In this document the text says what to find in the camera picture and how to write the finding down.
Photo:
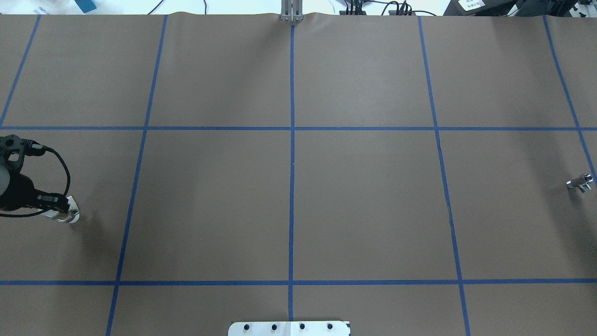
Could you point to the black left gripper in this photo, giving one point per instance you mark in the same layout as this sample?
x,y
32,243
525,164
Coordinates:
x,y
18,191

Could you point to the white PPR pipe fitting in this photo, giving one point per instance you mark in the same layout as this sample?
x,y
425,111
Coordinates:
x,y
70,217

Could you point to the chrome metal angle valve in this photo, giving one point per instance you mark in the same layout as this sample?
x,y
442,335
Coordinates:
x,y
581,183

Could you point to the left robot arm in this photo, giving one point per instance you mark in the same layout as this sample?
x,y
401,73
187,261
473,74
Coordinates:
x,y
18,192

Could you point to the teal box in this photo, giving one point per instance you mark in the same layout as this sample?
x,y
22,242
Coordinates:
x,y
86,6

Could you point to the black equipment with label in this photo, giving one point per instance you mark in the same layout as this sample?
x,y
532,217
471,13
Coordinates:
x,y
510,8

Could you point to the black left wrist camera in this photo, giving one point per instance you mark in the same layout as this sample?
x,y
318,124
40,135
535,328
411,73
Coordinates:
x,y
12,152

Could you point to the aluminium profile post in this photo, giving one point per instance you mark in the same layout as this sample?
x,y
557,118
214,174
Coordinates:
x,y
292,11

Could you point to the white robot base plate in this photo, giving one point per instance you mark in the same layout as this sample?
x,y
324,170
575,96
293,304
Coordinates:
x,y
290,328

